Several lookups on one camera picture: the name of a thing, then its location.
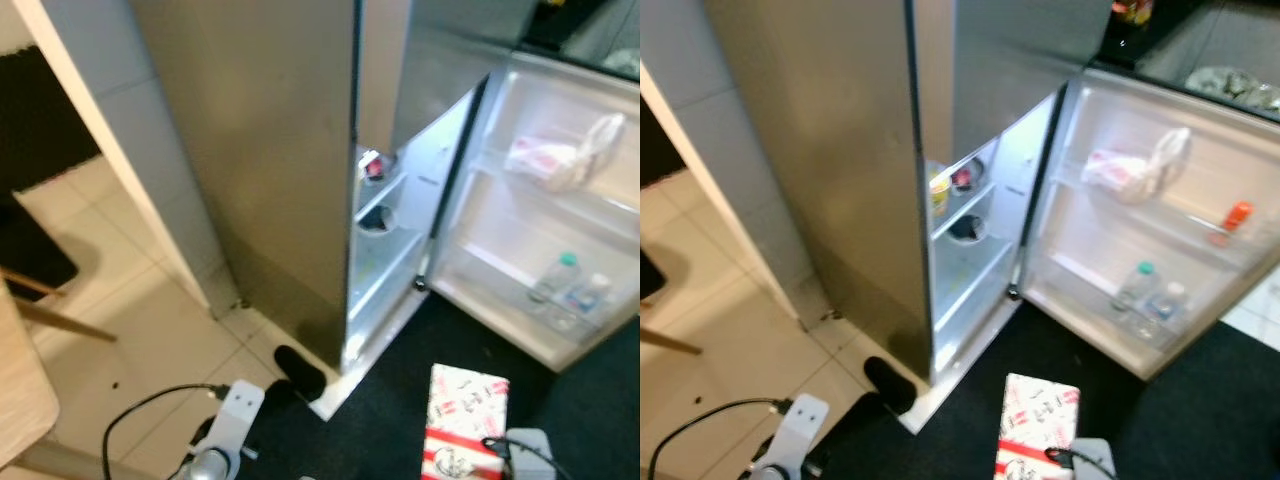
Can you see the red white chicken box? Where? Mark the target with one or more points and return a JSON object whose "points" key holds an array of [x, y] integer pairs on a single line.
{"points": [[465, 410], [1035, 420]]}

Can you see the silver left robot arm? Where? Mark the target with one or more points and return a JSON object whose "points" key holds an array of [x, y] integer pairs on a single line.
{"points": [[205, 467], [770, 470]]}

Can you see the grey steel fridge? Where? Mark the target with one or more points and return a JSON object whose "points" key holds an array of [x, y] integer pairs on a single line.
{"points": [[260, 150], [820, 150]]}

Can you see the glass fridge shelf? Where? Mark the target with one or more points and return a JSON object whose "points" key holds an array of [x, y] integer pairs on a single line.
{"points": [[960, 205], [385, 275], [380, 195], [975, 285]]}

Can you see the small clear bottle white cap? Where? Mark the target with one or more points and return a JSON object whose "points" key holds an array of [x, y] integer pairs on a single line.
{"points": [[1163, 310], [590, 300]]}

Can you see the water bottle teal cap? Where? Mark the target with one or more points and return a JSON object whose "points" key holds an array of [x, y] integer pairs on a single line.
{"points": [[555, 280], [1133, 285]]}

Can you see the black foam floor mat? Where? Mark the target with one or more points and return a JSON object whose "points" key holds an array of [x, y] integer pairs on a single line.
{"points": [[655, 140], [40, 110]]}

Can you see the white plastic bag red print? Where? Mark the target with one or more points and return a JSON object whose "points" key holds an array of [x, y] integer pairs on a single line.
{"points": [[1125, 170], [550, 160]]}

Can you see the black carpet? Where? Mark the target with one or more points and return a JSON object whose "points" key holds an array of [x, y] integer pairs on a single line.
{"points": [[1150, 430], [570, 420]]}

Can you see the black oblong door stop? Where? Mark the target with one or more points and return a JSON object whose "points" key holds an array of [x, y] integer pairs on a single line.
{"points": [[300, 372], [890, 385]]}

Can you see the yellow instant noodle cup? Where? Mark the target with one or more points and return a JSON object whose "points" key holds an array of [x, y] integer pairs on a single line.
{"points": [[940, 192]]}

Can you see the small orange bottle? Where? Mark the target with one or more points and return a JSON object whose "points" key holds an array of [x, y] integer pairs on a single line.
{"points": [[1238, 215]]}

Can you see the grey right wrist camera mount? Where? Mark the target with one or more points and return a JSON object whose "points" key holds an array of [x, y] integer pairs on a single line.
{"points": [[530, 455], [1092, 460]]}

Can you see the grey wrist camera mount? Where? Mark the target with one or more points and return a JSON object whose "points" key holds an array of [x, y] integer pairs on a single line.
{"points": [[800, 430], [1092, 460], [530, 455], [240, 415]]}

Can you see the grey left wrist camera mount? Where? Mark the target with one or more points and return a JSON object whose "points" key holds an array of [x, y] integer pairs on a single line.
{"points": [[800, 430], [240, 415]]}

